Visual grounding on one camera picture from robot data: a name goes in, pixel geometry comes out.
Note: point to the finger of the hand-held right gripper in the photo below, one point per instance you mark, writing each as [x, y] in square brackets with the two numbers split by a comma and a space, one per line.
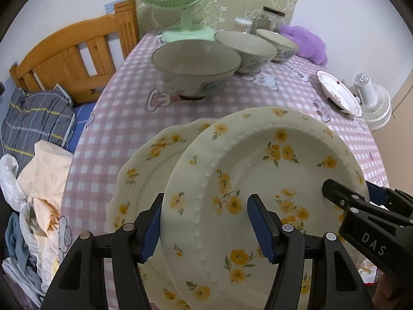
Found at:
[338, 193]
[377, 193]

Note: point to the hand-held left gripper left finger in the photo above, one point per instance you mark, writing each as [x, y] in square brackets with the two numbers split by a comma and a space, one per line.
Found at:
[151, 229]

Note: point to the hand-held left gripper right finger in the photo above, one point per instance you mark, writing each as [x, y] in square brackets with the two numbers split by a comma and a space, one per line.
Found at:
[258, 226]

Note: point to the scalloped yellow floral plate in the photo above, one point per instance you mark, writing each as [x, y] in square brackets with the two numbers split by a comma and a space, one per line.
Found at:
[155, 174]

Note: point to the beaded yellow floral plate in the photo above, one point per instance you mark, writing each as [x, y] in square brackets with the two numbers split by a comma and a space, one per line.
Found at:
[245, 155]

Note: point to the small floral ceramic bowl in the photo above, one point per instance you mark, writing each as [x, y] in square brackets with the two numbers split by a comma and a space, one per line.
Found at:
[284, 53]

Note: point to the large floral ceramic bowl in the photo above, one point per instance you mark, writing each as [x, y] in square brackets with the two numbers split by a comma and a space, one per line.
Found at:
[193, 80]

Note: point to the medium floral ceramic bowl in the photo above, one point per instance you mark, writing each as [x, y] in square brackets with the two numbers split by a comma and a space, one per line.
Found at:
[255, 59]

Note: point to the white fan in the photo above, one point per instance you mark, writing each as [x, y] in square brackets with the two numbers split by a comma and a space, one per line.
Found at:
[374, 106]

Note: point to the small red-rimmed white plate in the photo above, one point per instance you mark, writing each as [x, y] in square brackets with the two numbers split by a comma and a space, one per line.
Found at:
[338, 93]

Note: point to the pink checked tablecloth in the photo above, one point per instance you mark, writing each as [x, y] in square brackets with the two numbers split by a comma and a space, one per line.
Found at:
[129, 119]

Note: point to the cream printed cloth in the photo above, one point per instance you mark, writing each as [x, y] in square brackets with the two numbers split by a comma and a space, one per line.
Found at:
[48, 174]

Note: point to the blue bed sheet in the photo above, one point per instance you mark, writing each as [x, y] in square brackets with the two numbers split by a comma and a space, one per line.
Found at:
[79, 119]

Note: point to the blue-grey clothes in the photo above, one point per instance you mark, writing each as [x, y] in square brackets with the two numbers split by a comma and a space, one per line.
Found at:
[19, 252]

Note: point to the white plastic bag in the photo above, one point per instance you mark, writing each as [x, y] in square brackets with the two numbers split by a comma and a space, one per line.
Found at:
[11, 180]

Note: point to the purple plush toy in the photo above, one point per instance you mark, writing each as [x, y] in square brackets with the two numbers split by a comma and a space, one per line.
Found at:
[306, 43]

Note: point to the grey plaid pillow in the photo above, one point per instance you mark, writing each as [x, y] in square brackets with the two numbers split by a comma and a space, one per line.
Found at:
[32, 119]

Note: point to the glass jar with black lid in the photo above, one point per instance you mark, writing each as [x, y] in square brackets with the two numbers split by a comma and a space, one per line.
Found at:
[269, 21]

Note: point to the wooden bed headboard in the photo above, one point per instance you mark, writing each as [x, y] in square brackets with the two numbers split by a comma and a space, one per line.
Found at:
[67, 58]

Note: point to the cotton swab container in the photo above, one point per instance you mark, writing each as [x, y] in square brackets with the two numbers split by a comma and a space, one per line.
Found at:
[242, 25]

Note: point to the green desk fan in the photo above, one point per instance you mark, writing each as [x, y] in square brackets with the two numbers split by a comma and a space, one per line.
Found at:
[187, 22]

